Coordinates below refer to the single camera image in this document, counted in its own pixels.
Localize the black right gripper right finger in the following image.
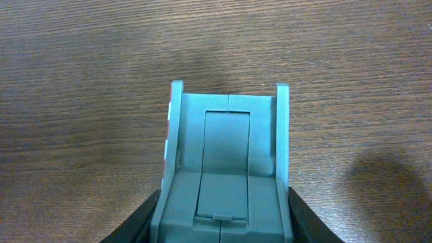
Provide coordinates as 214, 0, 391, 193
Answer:
288, 187, 344, 243

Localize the yellow grey toy dump truck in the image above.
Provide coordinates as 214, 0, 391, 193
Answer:
150, 81, 294, 242

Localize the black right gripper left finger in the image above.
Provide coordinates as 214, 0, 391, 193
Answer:
101, 190, 161, 243

